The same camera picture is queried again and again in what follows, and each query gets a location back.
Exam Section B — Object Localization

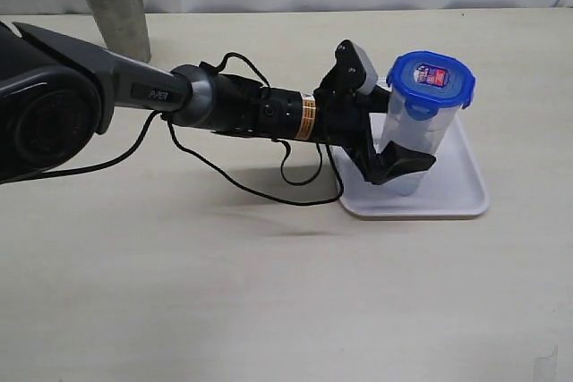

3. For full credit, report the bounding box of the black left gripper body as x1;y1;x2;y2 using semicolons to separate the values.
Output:
313;39;389;185

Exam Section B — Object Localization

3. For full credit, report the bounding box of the clear tall plastic container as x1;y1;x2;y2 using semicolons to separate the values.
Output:
379;86;458;197

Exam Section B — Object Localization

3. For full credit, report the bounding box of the blue plastic lid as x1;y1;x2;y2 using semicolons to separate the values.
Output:
386;51;476;121

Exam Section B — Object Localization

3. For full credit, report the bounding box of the stainless steel tumbler cup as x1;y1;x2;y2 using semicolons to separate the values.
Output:
85;0;151;63

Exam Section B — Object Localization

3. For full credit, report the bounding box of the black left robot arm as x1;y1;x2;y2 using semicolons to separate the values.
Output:
1;22;435;184

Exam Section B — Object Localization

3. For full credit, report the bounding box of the white rectangular plastic tray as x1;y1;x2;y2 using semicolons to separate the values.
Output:
333;110;490;219

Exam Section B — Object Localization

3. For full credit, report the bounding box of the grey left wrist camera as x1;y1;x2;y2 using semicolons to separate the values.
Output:
350;42;379;95

